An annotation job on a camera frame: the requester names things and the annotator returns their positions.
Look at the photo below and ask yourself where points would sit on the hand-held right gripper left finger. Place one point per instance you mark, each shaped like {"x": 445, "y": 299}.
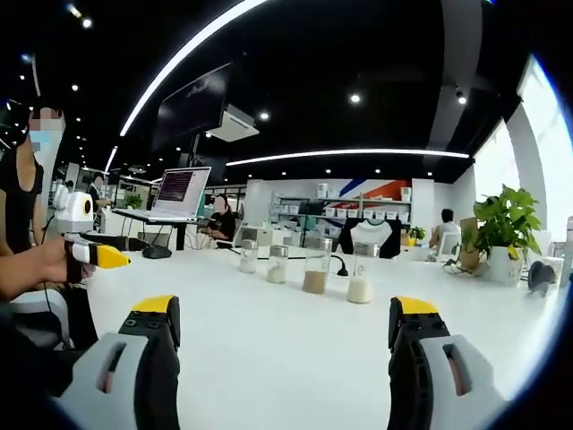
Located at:
{"x": 112, "y": 372}

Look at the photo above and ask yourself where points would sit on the black oval desk device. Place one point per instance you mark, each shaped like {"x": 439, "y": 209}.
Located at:
{"x": 156, "y": 252}

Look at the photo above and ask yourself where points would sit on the white chair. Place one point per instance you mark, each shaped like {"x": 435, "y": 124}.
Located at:
{"x": 40, "y": 313}

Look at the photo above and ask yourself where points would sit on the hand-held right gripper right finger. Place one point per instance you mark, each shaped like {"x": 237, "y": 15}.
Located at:
{"x": 430, "y": 385}

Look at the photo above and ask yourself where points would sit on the black rounded desk object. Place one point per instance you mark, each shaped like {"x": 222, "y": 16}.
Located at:
{"x": 539, "y": 275}

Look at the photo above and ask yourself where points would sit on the small potted green plant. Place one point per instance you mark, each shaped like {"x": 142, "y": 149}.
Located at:
{"x": 417, "y": 234}

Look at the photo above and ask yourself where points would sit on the white ceiling air conditioner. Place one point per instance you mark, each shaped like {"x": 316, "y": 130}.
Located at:
{"x": 233, "y": 125}

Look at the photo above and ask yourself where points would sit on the black gooseneck stand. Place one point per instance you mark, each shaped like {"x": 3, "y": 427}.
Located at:
{"x": 342, "y": 269}

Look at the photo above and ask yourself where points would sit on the hanging black monitor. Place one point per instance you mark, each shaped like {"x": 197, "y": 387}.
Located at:
{"x": 190, "y": 107}

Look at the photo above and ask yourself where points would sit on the black and white shirt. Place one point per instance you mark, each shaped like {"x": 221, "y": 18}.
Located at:
{"x": 369, "y": 235}

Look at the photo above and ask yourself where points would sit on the tall seasoning bottle brown powder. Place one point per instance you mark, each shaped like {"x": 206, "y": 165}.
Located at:
{"x": 314, "y": 280}

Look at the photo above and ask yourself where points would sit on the large potted green plant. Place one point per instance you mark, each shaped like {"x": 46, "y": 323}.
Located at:
{"x": 508, "y": 224}

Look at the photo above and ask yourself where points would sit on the person's torso in black shirt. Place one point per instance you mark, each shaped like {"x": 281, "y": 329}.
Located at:
{"x": 18, "y": 210}

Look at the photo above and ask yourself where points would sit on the wide seasoning bottle white powder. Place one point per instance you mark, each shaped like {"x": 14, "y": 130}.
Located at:
{"x": 359, "y": 289}

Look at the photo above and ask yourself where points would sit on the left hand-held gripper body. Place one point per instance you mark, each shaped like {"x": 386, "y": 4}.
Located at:
{"x": 74, "y": 215}

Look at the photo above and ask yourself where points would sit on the person's left hand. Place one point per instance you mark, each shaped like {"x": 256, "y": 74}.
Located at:
{"x": 56, "y": 264}

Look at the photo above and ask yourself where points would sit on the brown paper bag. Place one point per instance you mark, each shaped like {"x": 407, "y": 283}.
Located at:
{"x": 467, "y": 242}

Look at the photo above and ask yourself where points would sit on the black laptop stand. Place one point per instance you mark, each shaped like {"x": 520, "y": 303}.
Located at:
{"x": 180, "y": 233}

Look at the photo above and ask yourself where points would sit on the open white laptop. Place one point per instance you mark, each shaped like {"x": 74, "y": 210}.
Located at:
{"x": 179, "y": 192}

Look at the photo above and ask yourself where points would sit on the storage shelf with white boxes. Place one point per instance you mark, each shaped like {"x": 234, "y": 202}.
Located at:
{"x": 340, "y": 210}

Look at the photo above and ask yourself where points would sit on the small seasoning bottle white contents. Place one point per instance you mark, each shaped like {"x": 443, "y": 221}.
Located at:
{"x": 276, "y": 269}
{"x": 248, "y": 262}

